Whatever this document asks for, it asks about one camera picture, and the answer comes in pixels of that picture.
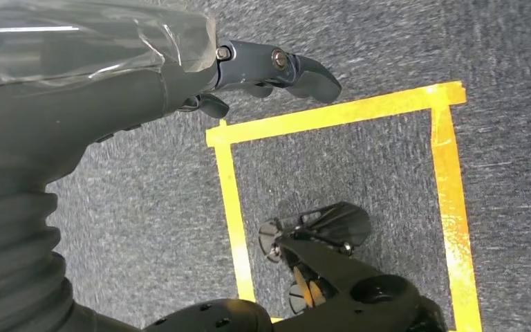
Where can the yellow floor tape square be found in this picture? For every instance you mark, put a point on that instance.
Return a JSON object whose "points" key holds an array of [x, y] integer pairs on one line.
{"points": [[338, 110]]}

